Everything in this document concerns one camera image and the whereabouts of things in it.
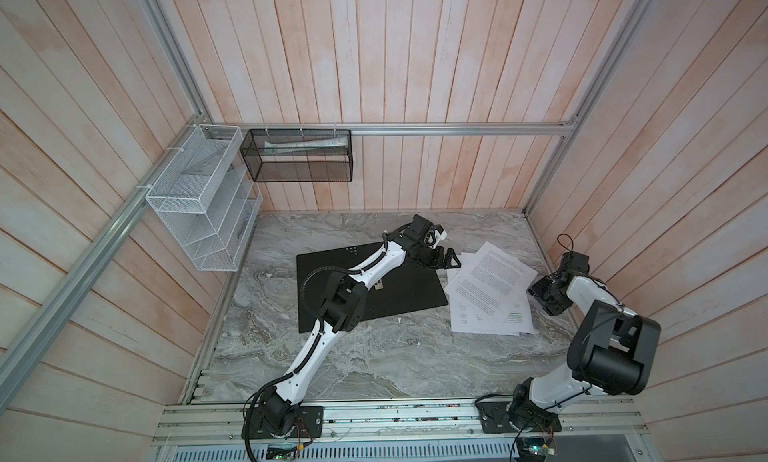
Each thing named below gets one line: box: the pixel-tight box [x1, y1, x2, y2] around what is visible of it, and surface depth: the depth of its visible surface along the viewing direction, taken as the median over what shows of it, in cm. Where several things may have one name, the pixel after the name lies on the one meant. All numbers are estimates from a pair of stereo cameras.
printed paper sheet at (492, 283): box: [444, 241, 538, 329], surface depth 101 cm
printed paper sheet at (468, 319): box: [451, 300, 535, 335], surface depth 93 cm
